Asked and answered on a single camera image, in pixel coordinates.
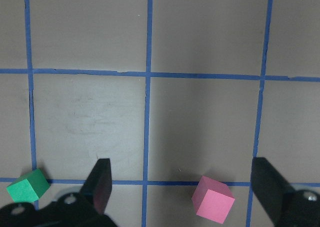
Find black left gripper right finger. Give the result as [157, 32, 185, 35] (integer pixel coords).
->
[251, 157, 297, 227]

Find green cube near left base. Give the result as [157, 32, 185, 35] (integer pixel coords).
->
[6, 168, 50, 203]

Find pink cube near centre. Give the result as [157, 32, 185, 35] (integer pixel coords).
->
[191, 175, 235, 224]

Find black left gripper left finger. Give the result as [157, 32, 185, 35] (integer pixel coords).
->
[81, 158, 112, 215]

